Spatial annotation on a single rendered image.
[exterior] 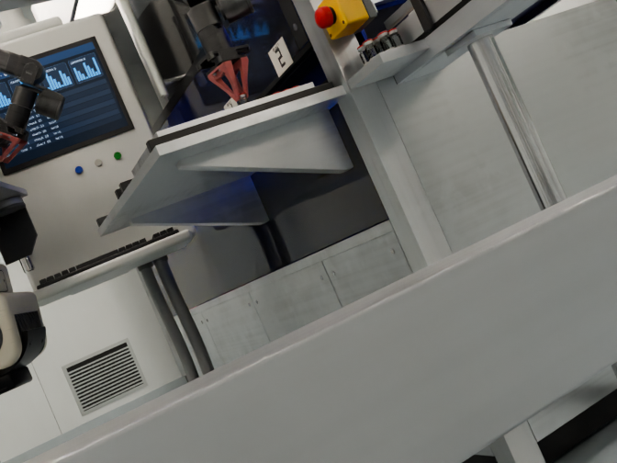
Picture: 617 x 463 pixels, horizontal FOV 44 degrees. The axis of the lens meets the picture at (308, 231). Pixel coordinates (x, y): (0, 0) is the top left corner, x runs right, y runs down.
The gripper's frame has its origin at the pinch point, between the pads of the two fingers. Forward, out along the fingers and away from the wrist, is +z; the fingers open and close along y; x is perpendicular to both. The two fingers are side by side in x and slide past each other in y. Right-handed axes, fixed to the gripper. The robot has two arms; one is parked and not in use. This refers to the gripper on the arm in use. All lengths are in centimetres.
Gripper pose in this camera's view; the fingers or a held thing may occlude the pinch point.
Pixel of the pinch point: (241, 95)
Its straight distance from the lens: 157.6
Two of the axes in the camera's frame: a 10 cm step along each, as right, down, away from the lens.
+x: -5.8, 2.9, 7.6
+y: 7.0, -3.0, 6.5
